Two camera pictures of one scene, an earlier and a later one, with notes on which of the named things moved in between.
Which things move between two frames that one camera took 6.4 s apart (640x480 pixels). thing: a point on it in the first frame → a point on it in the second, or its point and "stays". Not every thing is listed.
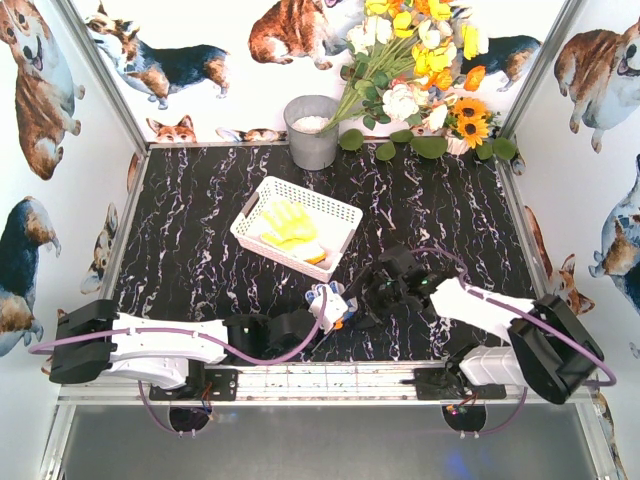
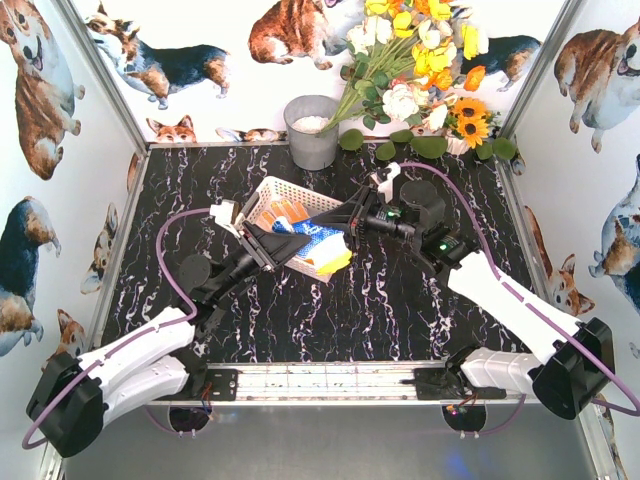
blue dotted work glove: x=338 y=290 → x=327 y=249
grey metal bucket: x=310 y=148 stays
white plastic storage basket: x=333 y=224 stays
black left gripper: x=316 y=329 → x=256 y=248
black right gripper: x=373 y=292 → x=358 y=222
